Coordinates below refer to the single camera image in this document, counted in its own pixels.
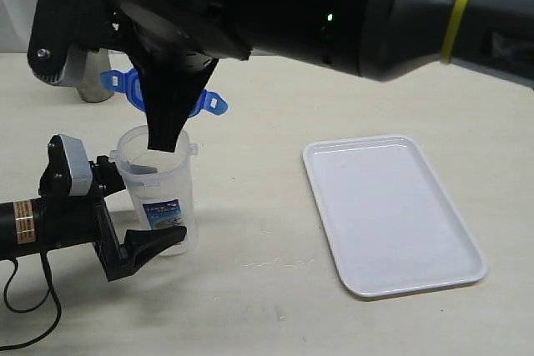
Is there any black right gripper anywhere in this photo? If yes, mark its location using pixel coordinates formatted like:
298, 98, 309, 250
89, 0, 250, 152

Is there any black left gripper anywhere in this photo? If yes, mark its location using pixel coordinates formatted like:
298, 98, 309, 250
38, 134, 187, 281

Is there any blue plastic lid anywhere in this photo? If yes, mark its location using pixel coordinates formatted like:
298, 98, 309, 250
100, 68, 229, 118

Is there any clear plastic container with label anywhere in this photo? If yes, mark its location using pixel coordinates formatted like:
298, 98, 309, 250
110, 126, 198, 257

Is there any stainless steel cup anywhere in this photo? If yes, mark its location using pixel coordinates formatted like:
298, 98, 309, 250
76, 49, 114, 103

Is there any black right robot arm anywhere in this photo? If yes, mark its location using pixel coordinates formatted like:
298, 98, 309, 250
102, 0, 533, 152

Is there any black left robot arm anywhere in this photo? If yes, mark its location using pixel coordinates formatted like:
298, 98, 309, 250
1, 134, 187, 281

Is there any white rectangular tray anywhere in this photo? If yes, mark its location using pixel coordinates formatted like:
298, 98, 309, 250
302, 134, 488, 299

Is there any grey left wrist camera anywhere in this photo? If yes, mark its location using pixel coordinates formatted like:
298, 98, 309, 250
59, 134, 93, 197

